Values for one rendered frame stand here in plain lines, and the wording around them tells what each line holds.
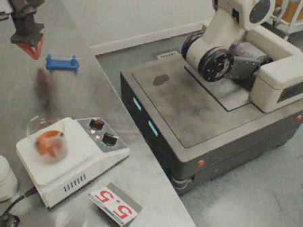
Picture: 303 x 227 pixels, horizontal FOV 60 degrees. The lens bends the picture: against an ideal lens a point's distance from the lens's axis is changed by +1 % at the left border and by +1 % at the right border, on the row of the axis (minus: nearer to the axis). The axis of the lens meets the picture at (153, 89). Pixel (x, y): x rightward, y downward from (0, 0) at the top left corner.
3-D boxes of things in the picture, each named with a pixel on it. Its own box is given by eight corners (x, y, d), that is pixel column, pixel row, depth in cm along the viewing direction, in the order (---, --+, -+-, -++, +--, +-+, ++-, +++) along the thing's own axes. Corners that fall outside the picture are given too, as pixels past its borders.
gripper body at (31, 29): (11, 45, 76) (1, 21, 71) (25, 28, 83) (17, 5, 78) (34, 46, 76) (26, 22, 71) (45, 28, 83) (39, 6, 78)
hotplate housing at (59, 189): (101, 123, 69) (98, 101, 63) (131, 156, 62) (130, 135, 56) (13, 171, 58) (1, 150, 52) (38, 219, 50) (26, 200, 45)
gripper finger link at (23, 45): (22, 63, 83) (12, 37, 76) (31, 51, 88) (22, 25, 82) (44, 64, 83) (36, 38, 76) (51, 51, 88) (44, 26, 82)
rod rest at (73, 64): (78, 63, 88) (77, 54, 85) (76, 69, 85) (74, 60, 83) (49, 61, 88) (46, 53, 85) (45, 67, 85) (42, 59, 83)
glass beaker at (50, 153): (35, 171, 49) (21, 144, 43) (38, 144, 53) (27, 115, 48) (74, 165, 50) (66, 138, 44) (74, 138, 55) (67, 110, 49)
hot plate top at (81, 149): (70, 117, 59) (69, 115, 59) (98, 153, 53) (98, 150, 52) (15, 146, 53) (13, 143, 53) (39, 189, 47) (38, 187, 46)
